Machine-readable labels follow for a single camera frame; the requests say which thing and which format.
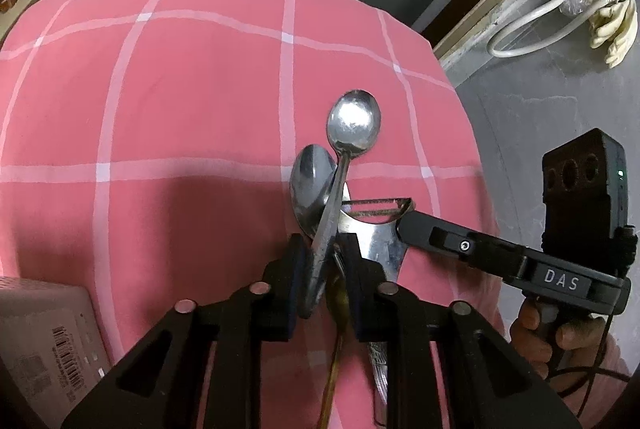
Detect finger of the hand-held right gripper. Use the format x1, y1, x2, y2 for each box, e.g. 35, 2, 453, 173
396, 210, 531, 282

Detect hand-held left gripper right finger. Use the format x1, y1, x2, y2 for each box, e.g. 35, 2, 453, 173
332, 231, 583, 429

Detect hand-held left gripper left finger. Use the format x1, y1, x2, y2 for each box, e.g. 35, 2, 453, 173
60, 233, 313, 429

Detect metal peeler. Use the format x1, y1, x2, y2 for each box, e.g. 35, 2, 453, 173
336, 196, 417, 427

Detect metal spoon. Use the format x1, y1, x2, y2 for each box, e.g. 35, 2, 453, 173
289, 143, 340, 240
299, 89, 382, 321

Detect white perforated utensil basket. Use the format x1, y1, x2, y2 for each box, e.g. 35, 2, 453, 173
0, 276, 112, 429

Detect person's right forearm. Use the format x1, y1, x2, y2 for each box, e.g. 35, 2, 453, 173
570, 334, 632, 415

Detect person's right hand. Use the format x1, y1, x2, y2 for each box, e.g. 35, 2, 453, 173
510, 299, 608, 363

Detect brown wooden chopstick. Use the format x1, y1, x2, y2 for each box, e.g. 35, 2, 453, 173
320, 276, 351, 429

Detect cream rubber gloves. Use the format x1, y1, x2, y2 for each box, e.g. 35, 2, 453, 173
589, 0, 638, 70

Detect pink checked tablecloth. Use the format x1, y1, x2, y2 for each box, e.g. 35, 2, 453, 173
0, 0, 506, 429

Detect white hose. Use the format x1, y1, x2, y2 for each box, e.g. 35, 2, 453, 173
487, 0, 626, 58

